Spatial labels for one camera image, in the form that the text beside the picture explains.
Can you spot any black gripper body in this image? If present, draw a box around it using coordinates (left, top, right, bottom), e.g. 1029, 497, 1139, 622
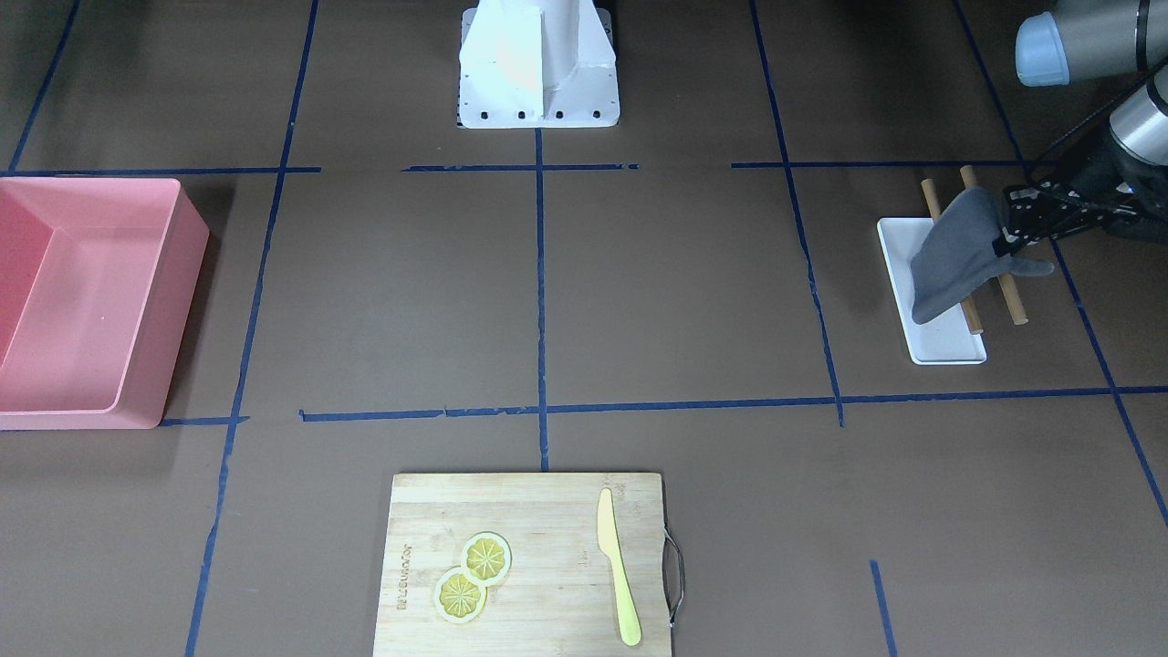
1050, 127, 1167, 243

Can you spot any bamboo cutting board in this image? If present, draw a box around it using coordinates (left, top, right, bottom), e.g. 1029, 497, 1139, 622
371, 473, 674, 656

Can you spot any white rectangular tray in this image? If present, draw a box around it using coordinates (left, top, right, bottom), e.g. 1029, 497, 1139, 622
877, 216, 987, 366

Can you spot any pink plastic bin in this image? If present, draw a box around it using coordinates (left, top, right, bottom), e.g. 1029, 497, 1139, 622
1, 177, 209, 430

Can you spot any lemon slice lower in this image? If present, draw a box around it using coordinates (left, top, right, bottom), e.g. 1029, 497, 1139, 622
433, 568, 488, 625

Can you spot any yellow plastic knife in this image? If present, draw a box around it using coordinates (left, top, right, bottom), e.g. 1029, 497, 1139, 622
596, 487, 642, 646

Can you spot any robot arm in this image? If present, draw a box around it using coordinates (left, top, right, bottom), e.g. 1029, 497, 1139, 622
994, 1, 1167, 256

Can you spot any lemon slice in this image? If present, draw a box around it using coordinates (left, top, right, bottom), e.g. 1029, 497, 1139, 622
460, 531, 513, 588
433, 568, 488, 625

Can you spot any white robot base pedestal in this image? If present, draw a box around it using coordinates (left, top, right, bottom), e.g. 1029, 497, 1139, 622
456, 1, 621, 130

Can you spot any grey cleaning cloth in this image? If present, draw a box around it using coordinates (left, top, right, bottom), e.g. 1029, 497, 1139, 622
910, 186, 1054, 325

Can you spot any lemon slice upper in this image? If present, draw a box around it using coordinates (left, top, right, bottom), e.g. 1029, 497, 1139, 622
460, 531, 513, 588

